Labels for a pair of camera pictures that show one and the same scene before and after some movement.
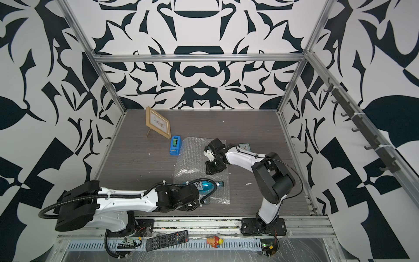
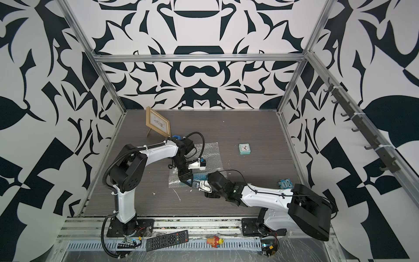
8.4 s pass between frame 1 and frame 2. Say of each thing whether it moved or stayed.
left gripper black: moved
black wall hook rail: stayed
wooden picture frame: stayed
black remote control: stayed
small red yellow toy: stayed
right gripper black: moved
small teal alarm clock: stayed
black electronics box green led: stayed
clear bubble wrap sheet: moved
